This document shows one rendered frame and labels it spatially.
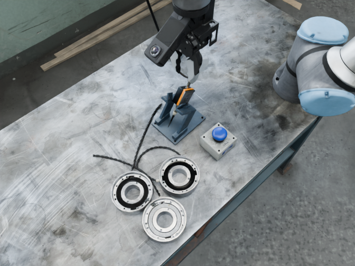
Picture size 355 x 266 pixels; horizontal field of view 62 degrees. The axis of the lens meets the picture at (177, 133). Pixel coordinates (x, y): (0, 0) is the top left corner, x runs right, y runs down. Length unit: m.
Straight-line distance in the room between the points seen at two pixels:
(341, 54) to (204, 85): 0.41
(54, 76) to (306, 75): 1.78
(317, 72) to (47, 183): 0.73
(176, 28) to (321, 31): 0.39
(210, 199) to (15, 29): 1.78
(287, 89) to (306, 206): 0.90
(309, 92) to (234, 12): 0.57
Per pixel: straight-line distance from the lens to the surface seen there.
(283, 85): 0.95
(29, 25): 2.26
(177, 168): 0.78
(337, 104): 0.77
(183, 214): 0.74
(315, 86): 0.75
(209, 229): 1.34
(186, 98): 0.79
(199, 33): 0.64
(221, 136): 0.77
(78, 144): 0.89
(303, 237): 1.68
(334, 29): 0.87
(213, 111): 0.90
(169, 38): 0.62
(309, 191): 1.76
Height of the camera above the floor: 1.54
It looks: 60 degrees down
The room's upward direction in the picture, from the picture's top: 3 degrees counter-clockwise
